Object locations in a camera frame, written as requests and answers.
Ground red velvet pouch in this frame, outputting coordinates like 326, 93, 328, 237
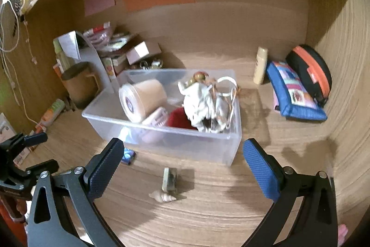
168, 107, 200, 132

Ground pile of packets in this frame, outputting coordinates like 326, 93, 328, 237
83, 22, 136, 59

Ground green orange tube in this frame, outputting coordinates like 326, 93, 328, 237
40, 99, 65, 126

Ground black orange zip case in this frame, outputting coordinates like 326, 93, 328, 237
286, 44, 332, 108

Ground brown cup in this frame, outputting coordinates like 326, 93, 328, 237
61, 62, 100, 110

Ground person's right hand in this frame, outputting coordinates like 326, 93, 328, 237
338, 224, 349, 247

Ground pink white small box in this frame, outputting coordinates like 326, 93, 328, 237
126, 41, 162, 65

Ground small greenish box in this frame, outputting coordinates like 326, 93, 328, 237
162, 167, 178, 191

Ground small glass ornaments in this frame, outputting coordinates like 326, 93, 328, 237
138, 59, 164, 70

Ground blue foil packet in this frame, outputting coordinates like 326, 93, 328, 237
121, 149, 136, 166

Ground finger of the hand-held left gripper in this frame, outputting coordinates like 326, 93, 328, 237
25, 132, 48, 147
26, 159, 60, 175

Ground wooden desktop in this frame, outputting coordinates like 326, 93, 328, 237
17, 50, 342, 247

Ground grey desk organizer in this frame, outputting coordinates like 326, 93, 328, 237
53, 31, 112, 91

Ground white cable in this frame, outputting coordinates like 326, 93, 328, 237
0, 0, 41, 126

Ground white carton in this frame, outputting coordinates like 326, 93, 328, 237
0, 112, 16, 143

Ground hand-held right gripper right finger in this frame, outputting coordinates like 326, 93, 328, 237
241, 138, 339, 247

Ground translucent plastic storage box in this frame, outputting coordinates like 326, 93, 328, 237
82, 68, 243, 168

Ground fruit print small carton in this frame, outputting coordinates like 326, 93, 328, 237
101, 57, 119, 84

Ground blue patchwork pouch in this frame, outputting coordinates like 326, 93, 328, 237
266, 60, 328, 122

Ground cream bottle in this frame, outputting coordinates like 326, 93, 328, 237
253, 46, 269, 85

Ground cream tape roll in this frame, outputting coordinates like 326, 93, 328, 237
118, 79, 168, 123

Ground red object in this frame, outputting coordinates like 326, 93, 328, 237
0, 201, 26, 236

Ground white drawstring pouch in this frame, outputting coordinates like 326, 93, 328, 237
178, 76, 240, 134

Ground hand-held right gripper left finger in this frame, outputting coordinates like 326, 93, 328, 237
27, 137, 125, 247

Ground seashell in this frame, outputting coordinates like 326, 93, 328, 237
149, 190, 178, 203

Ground gold organza pouch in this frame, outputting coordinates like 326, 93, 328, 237
192, 71, 211, 84

